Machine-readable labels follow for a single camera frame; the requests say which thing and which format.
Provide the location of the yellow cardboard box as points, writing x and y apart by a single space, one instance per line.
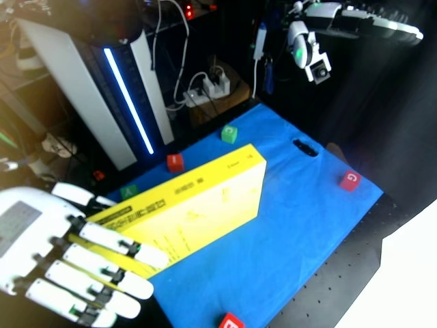
205 198

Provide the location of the small red object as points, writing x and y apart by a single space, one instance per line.
98 175

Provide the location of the green block with letter A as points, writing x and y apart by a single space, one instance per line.
128 193

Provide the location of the white tower with blue light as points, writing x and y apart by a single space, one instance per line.
85 85

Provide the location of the red block with white dash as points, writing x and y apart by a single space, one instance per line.
175 163

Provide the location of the red block with letter E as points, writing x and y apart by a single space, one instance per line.
231 322

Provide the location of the green block with letter C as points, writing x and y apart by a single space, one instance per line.
228 134

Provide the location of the white power strip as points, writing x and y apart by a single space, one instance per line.
205 94

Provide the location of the brown wooden board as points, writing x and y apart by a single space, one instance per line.
237 90

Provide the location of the blue cloth mat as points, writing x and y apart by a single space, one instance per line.
290 222

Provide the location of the black device with red lights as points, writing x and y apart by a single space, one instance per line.
188 10

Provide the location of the white hanging adapter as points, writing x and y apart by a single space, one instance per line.
260 42

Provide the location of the red block with letter G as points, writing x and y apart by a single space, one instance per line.
350 181

